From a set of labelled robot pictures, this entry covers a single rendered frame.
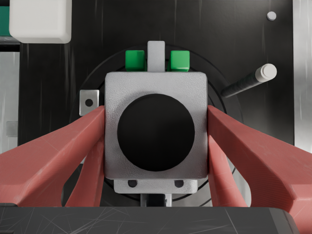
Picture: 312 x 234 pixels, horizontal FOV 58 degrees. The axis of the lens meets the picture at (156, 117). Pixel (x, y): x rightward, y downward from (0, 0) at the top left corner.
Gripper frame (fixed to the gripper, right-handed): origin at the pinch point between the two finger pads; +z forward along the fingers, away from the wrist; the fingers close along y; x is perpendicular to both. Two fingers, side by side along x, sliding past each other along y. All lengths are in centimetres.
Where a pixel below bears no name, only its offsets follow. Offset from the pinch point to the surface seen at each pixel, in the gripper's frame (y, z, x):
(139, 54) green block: 1.0, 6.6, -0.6
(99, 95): 4.2, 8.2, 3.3
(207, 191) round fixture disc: -4.1, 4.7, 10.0
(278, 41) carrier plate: -10.7, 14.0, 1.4
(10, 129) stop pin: 12.7, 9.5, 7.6
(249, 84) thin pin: -5.4, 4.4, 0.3
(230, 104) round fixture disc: -5.9, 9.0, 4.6
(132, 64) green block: 1.5, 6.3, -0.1
